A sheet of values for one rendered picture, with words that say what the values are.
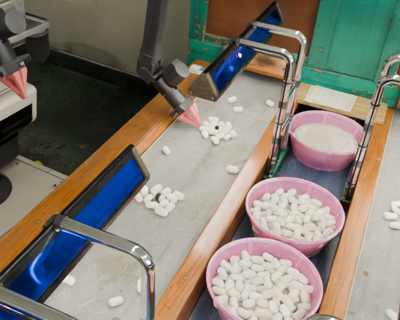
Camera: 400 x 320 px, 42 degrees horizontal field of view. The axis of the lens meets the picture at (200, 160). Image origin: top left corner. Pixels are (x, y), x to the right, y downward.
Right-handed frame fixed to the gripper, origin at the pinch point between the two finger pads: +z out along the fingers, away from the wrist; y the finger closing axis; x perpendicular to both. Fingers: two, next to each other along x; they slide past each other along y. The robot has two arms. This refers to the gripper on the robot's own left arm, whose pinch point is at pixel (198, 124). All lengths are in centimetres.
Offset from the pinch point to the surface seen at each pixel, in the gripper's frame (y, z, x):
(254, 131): 9.1, 14.1, -9.1
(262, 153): -5.7, 18.4, -15.7
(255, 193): -23.3, 22.7, -16.9
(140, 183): -70, -6, -33
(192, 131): -1.8, 0.3, 2.6
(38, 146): 49, -38, 130
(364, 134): -8, 28, -47
